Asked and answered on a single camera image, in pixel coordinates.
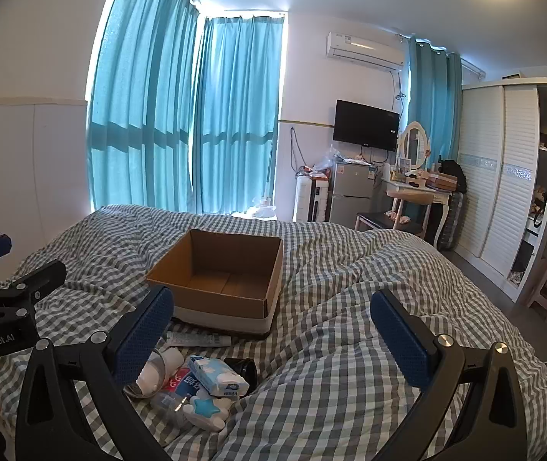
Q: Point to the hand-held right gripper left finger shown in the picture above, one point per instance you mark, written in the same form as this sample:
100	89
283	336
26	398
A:
143	338

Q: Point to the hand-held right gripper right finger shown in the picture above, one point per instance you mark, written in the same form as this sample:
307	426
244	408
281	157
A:
403	341

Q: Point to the white power adapter plug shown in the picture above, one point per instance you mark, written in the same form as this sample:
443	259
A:
158	375

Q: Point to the red blue plastic packet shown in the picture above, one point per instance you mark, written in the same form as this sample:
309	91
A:
170	403

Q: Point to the blue white tissue pack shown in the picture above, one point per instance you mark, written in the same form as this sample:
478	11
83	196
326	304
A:
218	377

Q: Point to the white cloud-shaped toy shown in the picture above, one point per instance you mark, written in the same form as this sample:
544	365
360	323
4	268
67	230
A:
206	410

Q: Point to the cardboard box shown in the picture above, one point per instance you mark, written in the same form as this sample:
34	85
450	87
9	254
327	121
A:
227	271

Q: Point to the black glossy case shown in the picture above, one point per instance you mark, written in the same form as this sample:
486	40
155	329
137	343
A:
248	369

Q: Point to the white cream tube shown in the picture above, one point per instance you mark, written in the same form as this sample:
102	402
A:
196	339

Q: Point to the grey green checked blanket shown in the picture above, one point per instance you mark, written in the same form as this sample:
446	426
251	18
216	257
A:
326	345

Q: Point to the wooden chair dark seat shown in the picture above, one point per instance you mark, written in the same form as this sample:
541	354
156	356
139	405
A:
374	221

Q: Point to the dark suitcase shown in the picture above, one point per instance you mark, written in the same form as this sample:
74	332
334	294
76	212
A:
453	223

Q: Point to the white dressing table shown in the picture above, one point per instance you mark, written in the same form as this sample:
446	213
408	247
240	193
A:
439	199

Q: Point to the silver small fridge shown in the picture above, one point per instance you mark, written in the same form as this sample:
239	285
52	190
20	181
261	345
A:
350	194

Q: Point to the brown wooden box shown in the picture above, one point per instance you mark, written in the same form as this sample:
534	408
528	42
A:
441	182

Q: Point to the white portable appliance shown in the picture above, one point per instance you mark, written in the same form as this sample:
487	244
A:
304	199

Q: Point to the black bag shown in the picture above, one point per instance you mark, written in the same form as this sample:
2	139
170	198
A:
453	173

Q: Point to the white plush toy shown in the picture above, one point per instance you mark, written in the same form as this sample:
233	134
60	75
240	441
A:
263	210

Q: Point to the white slatted wardrobe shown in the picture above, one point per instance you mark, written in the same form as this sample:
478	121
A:
499	177

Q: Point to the clear plastic bag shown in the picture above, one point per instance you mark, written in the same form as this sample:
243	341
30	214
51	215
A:
328	159

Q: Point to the white oval vanity mirror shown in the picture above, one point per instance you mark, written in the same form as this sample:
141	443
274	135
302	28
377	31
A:
413	144

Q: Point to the wide teal window curtain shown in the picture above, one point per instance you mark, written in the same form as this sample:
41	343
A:
143	105

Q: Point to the narrow teal window curtain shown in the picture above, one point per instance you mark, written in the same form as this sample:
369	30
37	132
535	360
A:
235	105

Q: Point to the teal curtain beside wardrobe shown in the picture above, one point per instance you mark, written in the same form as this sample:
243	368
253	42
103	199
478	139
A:
429	91

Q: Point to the black wall television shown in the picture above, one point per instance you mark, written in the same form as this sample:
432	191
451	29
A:
364	125

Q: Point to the white wall air conditioner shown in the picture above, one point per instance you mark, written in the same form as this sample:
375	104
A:
364	49

